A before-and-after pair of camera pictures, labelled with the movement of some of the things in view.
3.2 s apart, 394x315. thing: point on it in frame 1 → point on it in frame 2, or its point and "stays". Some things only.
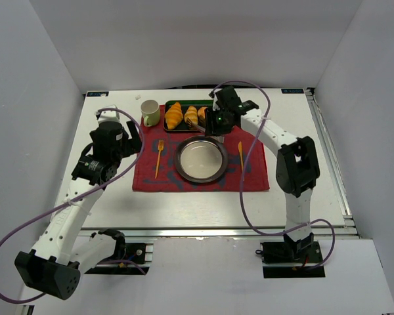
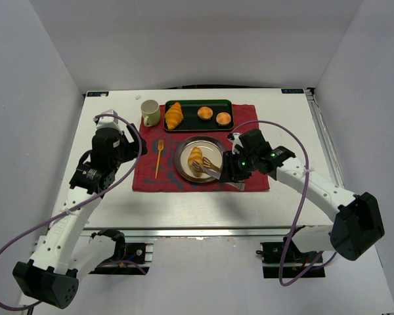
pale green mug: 150,111 stays
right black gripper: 213,123 → 230,168
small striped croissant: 192,113 → 196,154
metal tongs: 220,138 → 215,171
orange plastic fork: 161,144 stays
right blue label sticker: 292,91 stays
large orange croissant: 173,115 stays
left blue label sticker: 98,94 stays
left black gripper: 131,143 stays
